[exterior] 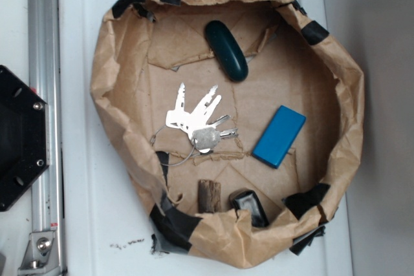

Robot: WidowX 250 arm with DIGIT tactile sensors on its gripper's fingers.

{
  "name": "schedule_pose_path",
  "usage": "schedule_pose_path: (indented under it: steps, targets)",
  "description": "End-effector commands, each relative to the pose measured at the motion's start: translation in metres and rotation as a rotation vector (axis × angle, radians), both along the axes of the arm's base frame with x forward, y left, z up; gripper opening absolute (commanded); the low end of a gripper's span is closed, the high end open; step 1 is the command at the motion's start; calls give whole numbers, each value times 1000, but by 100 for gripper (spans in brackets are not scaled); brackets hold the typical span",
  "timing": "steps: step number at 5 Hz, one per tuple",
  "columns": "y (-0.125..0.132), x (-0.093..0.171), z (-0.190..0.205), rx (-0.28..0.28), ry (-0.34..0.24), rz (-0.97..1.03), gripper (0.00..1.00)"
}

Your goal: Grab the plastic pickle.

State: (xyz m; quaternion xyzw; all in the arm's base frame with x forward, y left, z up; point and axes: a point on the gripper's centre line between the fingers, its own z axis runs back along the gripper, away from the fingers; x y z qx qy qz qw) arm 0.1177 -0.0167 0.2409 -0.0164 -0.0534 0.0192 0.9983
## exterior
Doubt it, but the dark green plastic pickle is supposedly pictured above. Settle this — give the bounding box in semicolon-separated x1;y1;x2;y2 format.
205;20;248;82

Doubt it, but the blue rectangular block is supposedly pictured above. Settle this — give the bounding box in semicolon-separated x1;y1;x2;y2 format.
252;105;306;169

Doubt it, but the brown paper bag bin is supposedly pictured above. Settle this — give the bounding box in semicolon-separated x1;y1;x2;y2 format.
91;0;364;268

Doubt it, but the metal corner bracket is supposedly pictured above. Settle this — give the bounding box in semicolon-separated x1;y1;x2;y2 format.
17;231;59;275

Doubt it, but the black glossy rectangular object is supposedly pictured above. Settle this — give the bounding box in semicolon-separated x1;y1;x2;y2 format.
229;188;269;228

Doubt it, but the brown wood piece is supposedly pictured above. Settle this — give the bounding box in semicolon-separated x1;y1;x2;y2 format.
198;179;222;213

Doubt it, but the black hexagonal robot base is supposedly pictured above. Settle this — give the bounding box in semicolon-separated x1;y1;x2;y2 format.
1;65;49;212

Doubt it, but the aluminium extrusion rail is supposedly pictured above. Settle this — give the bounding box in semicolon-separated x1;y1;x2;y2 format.
28;0;67;275

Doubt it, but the bunch of silver keys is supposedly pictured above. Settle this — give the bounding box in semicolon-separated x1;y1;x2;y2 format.
150;83;239;167

